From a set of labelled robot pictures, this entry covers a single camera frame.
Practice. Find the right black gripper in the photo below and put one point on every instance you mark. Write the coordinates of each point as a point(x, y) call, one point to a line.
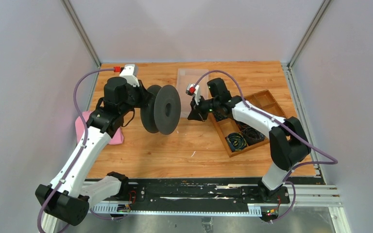
point(196, 113)

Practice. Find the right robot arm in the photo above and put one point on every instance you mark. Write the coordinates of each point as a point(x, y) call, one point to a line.
point(286, 136)

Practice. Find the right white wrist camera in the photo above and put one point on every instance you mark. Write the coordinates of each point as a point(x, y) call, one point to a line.
point(194, 91)

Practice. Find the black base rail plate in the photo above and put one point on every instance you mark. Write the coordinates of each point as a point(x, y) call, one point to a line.
point(214, 195)

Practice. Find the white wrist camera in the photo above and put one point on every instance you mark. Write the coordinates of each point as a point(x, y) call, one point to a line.
point(129, 73)
point(194, 91)

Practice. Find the dark grey perforated spool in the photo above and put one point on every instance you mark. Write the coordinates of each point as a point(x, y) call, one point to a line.
point(163, 109)

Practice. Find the translucent plastic tray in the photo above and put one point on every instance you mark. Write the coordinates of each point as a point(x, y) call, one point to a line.
point(185, 77)

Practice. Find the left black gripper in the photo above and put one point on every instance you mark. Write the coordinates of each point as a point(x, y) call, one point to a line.
point(144, 94)

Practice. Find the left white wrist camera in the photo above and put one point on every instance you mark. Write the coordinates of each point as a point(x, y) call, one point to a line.
point(129, 73)

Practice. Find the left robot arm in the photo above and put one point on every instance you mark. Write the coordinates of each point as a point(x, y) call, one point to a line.
point(65, 197)

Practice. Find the pink cloth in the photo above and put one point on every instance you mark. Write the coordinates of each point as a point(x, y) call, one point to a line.
point(117, 139)

